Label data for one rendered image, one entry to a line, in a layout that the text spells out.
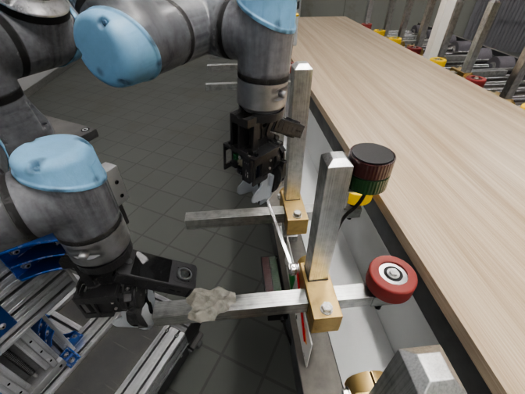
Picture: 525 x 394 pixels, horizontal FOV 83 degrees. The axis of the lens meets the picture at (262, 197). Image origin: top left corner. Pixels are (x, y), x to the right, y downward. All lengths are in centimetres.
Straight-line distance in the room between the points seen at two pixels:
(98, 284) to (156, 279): 9
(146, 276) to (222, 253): 130
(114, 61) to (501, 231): 72
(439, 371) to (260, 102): 35
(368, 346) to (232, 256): 107
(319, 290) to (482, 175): 55
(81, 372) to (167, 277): 92
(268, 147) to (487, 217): 50
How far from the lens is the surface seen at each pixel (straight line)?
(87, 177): 36
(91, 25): 36
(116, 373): 129
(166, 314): 56
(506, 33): 712
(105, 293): 49
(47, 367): 121
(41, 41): 74
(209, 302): 54
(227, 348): 145
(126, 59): 34
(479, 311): 60
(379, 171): 40
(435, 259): 63
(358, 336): 82
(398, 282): 56
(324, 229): 46
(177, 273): 47
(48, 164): 34
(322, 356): 69
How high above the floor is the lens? 133
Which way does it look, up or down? 40 degrees down
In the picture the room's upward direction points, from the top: straight up
